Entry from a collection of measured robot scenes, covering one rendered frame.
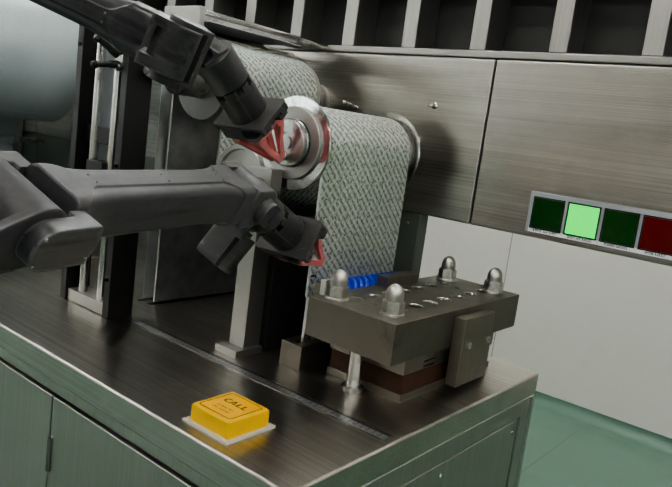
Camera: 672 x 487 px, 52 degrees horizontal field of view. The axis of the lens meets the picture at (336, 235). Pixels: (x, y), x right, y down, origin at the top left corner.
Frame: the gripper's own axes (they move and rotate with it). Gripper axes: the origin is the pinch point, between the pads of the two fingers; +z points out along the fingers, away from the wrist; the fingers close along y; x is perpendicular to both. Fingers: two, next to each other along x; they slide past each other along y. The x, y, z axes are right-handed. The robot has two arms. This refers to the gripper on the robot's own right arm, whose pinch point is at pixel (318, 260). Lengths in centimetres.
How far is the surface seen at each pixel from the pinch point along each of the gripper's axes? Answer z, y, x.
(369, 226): 8.0, 0.3, 10.6
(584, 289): 250, -40, 95
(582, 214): 19.6, 29.9, 25.6
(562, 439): 252, -26, 21
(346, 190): -1.8, 0.3, 12.0
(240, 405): -14.0, 10.5, -25.0
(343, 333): -1.3, 11.3, -9.9
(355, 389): 5.1, 13.0, -16.0
